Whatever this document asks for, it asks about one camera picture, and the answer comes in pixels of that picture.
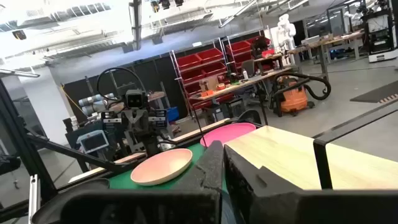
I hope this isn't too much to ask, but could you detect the thin yellow cable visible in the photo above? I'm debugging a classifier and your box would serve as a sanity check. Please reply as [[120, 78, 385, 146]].
[[60, 83, 82, 116]]

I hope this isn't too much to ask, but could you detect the long wooden workbench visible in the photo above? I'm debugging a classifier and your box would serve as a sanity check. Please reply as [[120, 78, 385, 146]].
[[293, 30, 365, 82]]

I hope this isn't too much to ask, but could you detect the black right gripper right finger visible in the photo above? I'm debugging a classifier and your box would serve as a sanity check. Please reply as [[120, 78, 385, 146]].
[[223, 144, 398, 224]]

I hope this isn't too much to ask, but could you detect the red storage bin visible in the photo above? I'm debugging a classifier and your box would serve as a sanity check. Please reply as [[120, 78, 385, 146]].
[[176, 54, 203, 70], [226, 40, 252, 55], [196, 47, 224, 63], [201, 62, 228, 77]]

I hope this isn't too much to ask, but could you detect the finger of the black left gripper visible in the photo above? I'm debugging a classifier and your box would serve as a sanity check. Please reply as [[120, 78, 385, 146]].
[[144, 133, 161, 157], [133, 129, 146, 153]]

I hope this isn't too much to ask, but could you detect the black vacuum hose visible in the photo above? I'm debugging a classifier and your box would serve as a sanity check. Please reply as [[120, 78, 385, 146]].
[[271, 72, 332, 101]]

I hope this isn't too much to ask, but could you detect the black chair back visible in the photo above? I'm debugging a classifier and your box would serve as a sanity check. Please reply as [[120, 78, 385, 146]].
[[236, 108, 263, 126]]

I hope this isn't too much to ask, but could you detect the white humanoid robot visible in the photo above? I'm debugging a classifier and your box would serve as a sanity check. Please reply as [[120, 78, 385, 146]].
[[275, 13, 297, 65]]

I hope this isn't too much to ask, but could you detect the black aluminium rig frame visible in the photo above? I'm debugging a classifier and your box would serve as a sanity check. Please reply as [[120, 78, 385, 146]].
[[0, 77, 147, 224]]

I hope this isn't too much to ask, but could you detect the blue bin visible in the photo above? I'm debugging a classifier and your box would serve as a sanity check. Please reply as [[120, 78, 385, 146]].
[[165, 106, 180, 123]]

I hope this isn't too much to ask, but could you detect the dark grey plate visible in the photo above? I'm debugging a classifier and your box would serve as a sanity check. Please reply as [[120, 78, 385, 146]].
[[30, 178, 110, 224]]

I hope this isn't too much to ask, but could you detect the small white-framed screen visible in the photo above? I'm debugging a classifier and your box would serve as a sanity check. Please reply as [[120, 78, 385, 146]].
[[76, 129, 110, 154]]

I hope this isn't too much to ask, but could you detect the black equipment rack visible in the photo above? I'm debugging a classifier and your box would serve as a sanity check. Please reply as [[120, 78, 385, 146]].
[[363, 0, 398, 63]]

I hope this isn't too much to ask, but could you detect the pink plate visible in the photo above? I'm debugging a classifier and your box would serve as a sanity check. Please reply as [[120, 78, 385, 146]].
[[200, 122, 257, 148]]

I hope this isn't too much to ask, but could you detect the peach plate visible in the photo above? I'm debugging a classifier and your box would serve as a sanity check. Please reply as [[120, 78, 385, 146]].
[[130, 148, 193, 187]]

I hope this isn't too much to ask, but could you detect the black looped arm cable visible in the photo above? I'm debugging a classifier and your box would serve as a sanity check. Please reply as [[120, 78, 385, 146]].
[[96, 66, 147, 102]]

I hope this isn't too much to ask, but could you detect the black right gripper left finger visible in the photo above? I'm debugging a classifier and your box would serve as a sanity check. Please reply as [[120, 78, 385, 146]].
[[60, 140, 224, 224]]

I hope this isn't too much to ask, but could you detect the green table mat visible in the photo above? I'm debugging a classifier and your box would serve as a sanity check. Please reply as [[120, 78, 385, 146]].
[[108, 142, 230, 191]]

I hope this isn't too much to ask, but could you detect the silver aluminium extrusion bar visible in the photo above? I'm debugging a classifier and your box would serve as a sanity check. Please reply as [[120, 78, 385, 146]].
[[28, 174, 42, 224]]

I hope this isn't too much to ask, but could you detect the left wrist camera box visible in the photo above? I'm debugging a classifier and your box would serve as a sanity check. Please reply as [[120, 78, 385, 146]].
[[124, 89, 149, 110]]

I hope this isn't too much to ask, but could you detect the orange shop vacuum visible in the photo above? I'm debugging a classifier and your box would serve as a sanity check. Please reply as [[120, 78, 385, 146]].
[[277, 77, 309, 114]]

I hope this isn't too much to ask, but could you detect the black striped floor mat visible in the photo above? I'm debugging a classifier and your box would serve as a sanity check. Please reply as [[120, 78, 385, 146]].
[[349, 80, 398, 104]]

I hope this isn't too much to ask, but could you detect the wire rack with red bins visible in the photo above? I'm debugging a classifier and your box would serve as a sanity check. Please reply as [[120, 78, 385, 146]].
[[169, 46, 230, 111], [224, 35, 276, 75]]

